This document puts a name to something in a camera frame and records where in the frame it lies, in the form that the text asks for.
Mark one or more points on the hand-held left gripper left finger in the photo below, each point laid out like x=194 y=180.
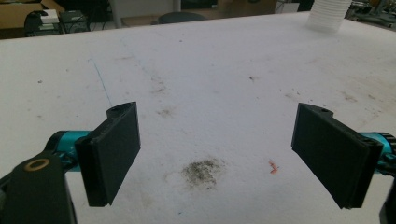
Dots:
x=109 y=155

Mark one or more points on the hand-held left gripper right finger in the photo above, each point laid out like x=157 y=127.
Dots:
x=333 y=155

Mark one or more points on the stack of white plastic cups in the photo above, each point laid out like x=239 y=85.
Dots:
x=328 y=15

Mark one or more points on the grey metal stand leg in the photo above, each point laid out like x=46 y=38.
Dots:
x=115 y=14
x=176 y=5

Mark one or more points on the small white box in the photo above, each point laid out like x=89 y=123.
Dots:
x=49 y=16

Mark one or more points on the black round stool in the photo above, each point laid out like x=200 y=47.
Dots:
x=180 y=17

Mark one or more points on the brown cardboard box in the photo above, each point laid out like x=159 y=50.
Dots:
x=15 y=12

